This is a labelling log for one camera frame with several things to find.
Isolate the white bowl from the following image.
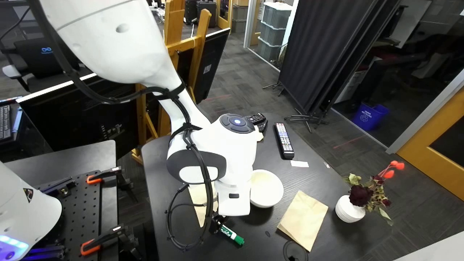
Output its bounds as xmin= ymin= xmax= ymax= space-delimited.
xmin=247 ymin=168 xmax=285 ymax=210

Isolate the black rounded table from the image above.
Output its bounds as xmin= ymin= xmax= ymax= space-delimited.
xmin=140 ymin=112 xmax=402 ymax=261

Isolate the long black remote control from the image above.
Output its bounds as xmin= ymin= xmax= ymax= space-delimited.
xmin=272 ymin=122 xmax=295 ymax=161

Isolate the wide black button remote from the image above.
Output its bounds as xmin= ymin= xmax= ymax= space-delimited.
xmin=247 ymin=112 xmax=269 ymax=135

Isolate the small white round vase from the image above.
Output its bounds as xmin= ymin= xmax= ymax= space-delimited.
xmin=333 ymin=193 xmax=368 ymax=225

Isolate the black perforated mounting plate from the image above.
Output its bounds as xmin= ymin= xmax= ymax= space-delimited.
xmin=41 ymin=170 xmax=120 ymax=261

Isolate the dark red flower bunch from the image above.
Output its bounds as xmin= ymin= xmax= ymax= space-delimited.
xmin=344 ymin=158 xmax=407 ymax=228

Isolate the black desk with white edge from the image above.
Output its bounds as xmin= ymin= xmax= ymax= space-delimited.
xmin=15 ymin=28 xmax=231 ymax=161

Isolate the blue plastic bin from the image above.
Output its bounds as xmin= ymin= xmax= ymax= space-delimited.
xmin=350 ymin=102 xmax=391 ymax=132

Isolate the grey storage drawer stack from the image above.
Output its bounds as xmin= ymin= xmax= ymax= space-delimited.
xmin=255 ymin=2 xmax=294 ymax=62

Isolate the black curtain partition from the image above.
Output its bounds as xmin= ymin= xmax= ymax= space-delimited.
xmin=278 ymin=0 xmax=402 ymax=118

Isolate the yellow wooden door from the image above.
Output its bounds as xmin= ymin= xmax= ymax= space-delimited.
xmin=395 ymin=89 xmax=464 ymax=203

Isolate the black laptop with blue logo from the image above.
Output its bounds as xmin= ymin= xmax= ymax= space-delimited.
xmin=12 ymin=35 xmax=82 ymax=80

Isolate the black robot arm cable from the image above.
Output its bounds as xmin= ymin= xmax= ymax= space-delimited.
xmin=27 ymin=0 xmax=228 ymax=254

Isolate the thin black cable loop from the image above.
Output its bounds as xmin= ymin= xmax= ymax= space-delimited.
xmin=281 ymin=239 xmax=311 ymax=261

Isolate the orange handled black clamp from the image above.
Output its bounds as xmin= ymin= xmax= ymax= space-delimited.
xmin=78 ymin=223 xmax=127 ymax=258
xmin=83 ymin=165 xmax=123 ymax=187

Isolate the wooden chair frame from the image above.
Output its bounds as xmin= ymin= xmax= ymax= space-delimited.
xmin=128 ymin=0 xmax=233 ymax=165

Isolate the grey door frame post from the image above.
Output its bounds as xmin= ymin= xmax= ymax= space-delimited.
xmin=385 ymin=71 xmax=464 ymax=155

